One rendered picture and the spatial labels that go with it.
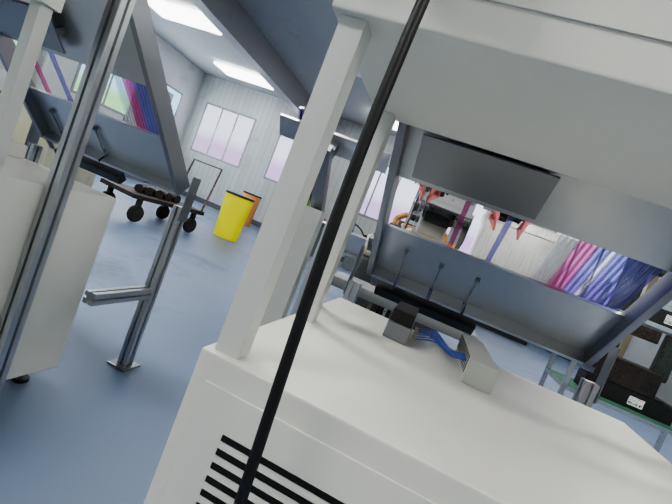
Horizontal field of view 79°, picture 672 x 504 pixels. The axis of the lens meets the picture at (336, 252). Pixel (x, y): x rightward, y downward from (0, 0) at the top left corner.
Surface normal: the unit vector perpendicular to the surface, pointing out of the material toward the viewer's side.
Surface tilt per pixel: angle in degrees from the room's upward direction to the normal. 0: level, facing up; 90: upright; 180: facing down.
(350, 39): 90
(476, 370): 90
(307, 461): 90
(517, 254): 90
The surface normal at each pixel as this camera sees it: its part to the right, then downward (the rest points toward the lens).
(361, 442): -0.24, -0.03
